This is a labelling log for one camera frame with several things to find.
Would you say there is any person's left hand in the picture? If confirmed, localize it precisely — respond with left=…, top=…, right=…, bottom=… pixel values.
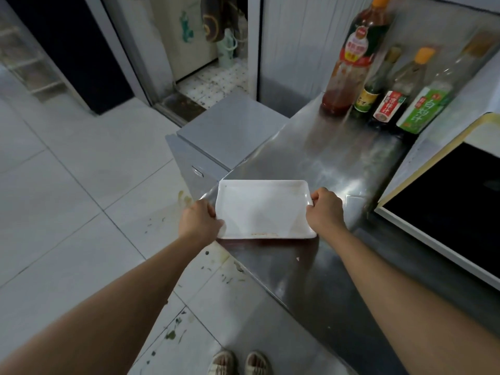
left=178, top=198, right=226, bottom=246

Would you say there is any person's right hand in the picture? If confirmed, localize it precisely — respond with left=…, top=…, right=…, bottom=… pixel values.
left=305, top=187, right=348, bottom=237

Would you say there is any white plate orange print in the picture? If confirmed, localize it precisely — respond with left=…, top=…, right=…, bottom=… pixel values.
left=215, top=180, right=317, bottom=240

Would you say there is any white microwave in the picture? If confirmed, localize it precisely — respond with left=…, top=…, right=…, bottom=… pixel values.
left=374, top=46, right=500, bottom=292

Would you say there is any small glass bottle tan cap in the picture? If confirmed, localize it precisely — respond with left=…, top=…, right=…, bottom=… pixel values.
left=353, top=45, right=403, bottom=114

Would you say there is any dark sauce bottle orange cap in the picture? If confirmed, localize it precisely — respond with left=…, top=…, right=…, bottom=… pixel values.
left=371, top=47, right=435, bottom=124

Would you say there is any clear bottle green label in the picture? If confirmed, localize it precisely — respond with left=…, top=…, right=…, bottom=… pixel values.
left=396, top=33, right=500, bottom=136

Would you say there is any large ketchup bottle orange cap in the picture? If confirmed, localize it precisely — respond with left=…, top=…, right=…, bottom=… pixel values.
left=321, top=0, right=393, bottom=116

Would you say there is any person's right forearm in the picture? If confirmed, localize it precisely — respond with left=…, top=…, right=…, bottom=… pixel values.
left=320, top=226, right=500, bottom=375

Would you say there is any person's left forearm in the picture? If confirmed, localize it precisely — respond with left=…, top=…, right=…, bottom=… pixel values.
left=0, top=234, right=208, bottom=375

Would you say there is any stainless steel table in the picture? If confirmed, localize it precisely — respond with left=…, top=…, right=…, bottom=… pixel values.
left=197, top=91, right=500, bottom=375

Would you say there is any low grey cabinet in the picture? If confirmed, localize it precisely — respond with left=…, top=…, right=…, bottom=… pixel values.
left=165, top=89, right=290, bottom=202

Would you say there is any beige woven slipper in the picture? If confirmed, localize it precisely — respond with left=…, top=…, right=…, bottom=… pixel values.
left=244, top=350, right=272, bottom=375
left=207, top=349, right=236, bottom=375

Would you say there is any pale green kettle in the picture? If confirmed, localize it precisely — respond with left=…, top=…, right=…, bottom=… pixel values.
left=217, top=28, right=238, bottom=69

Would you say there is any white cabinet green print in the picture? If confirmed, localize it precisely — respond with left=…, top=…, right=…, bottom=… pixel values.
left=150, top=0, right=218, bottom=82

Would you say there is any black upright refrigerator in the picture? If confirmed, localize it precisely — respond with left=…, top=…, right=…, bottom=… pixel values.
left=0, top=0, right=135, bottom=116

